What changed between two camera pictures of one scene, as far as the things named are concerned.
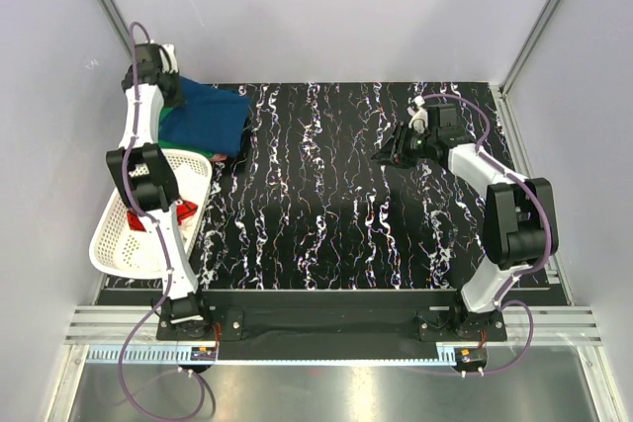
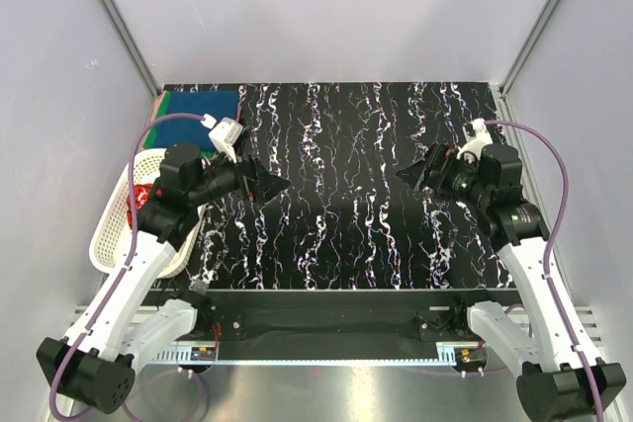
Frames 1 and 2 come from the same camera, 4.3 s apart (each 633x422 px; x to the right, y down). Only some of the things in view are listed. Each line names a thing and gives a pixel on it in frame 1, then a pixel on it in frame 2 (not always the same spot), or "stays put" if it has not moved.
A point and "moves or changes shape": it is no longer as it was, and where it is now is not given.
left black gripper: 176,101 -> 263,186
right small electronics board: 471,358 stays put
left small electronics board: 203,354 stays put
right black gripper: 393,151 -> 439,163
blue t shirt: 211,121 moves or changes shape
